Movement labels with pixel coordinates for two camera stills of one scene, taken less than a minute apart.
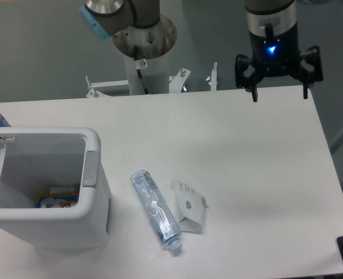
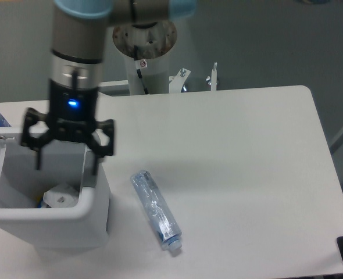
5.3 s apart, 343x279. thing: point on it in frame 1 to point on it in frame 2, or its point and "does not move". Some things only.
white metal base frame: (177, 83) does not move
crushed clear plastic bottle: (168, 229) does not move
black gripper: (275, 56) to (71, 118)
